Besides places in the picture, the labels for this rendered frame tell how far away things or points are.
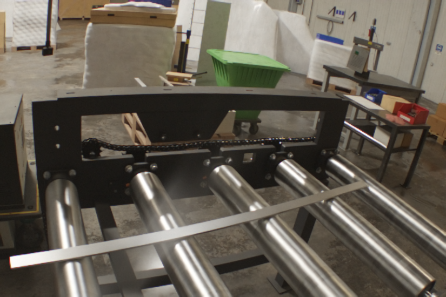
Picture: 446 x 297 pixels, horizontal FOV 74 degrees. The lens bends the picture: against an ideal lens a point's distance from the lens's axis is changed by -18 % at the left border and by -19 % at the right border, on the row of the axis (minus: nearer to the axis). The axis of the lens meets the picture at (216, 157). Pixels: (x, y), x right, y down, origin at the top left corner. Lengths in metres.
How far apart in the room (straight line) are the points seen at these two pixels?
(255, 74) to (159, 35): 1.35
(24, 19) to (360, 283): 8.66
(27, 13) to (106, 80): 4.88
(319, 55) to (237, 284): 6.41
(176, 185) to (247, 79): 2.59
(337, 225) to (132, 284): 0.68
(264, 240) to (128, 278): 0.40
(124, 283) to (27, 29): 8.51
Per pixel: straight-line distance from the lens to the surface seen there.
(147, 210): 1.04
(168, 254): 0.90
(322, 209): 1.25
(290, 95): 1.42
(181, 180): 1.34
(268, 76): 3.89
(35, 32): 9.16
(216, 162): 1.34
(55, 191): 1.10
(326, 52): 7.90
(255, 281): 2.16
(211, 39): 4.92
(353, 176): 1.54
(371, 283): 2.46
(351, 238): 1.17
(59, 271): 0.84
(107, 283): 1.57
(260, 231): 1.04
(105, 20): 4.59
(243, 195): 1.15
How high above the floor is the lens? 1.49
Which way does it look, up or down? 25 degrees down
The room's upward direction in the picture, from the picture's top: 9 degrees clockwise
